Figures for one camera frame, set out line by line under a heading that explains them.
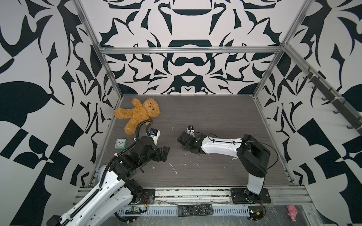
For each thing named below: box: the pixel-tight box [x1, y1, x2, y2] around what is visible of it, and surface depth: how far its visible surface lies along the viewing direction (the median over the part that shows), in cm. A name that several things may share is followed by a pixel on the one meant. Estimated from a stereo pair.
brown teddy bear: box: [114, 98, 161, 136], surface depth 101 cm
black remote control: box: [177, 204, 214, 218], surface depth 71 cm
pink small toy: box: [287, 204, 298, 222], surface depth 70 cm
